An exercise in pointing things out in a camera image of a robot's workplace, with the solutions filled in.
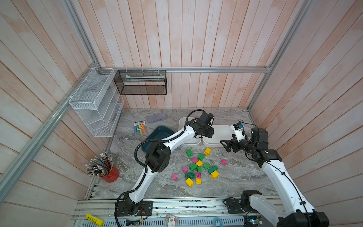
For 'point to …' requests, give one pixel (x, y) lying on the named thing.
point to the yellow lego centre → (199, 163)
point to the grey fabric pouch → (156, 117)
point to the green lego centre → (206, 165)
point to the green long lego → (212, 169)
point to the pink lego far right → (224, 162)
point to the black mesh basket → (141, 82)
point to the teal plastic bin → (159, 132)
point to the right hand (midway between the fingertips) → (228, 137)
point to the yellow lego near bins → (207, 151)
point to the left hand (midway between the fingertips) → (211, 134)
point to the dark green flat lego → (191, 175)
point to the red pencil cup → (101, 165)
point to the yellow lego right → (214, 174)
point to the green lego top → (189, 152)
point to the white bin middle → (194, 142)
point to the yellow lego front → (189, 182)
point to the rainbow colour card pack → (140, 127)
